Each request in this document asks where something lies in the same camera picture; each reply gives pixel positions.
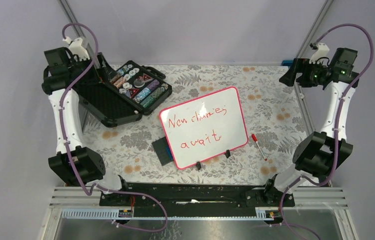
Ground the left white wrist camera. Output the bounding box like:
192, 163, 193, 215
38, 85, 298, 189
62, 36, 91, 61

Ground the blue corner bracket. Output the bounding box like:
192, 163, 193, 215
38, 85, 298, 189
281, 59, 295, 68

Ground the dark grey lego baseplate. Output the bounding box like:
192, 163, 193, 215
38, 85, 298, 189
152, 137, 174, 166

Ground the red whiteboard marker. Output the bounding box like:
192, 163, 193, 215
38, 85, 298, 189
253, 140, 268, 161

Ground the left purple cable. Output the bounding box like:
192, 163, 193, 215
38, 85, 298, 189
58, 23, 169, 233

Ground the aluminium frame rail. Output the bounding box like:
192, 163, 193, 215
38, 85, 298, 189
57, 0, 99, 68

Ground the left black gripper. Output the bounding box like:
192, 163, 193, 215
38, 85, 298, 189
69, 51, 118, 85

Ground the black poker chip case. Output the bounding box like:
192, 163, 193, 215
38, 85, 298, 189
74, 60, 173, 128

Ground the pink framed whiteboard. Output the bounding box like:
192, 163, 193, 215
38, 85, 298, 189
159, 86, 249, 170

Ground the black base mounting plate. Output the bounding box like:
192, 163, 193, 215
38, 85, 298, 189
99, 179, 295, 218

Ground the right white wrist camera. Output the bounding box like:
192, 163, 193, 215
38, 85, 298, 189
309, 42, 330, 64

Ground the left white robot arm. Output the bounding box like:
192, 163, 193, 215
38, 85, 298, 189
41, 47, 106, 196

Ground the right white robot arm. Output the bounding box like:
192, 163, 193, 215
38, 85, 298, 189
262, 46, 359, 206

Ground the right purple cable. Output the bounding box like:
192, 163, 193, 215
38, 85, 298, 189
278, 23, 375, 240

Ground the red marker cap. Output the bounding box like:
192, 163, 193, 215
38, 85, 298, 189
251, 134, 258, 142

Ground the purple cable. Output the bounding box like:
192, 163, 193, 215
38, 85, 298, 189
278, 23, 375, 240
58, 23, 169, 233

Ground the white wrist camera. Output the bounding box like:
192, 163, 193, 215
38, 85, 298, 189
309, 42, 330, 64
62, 36, 91, 61

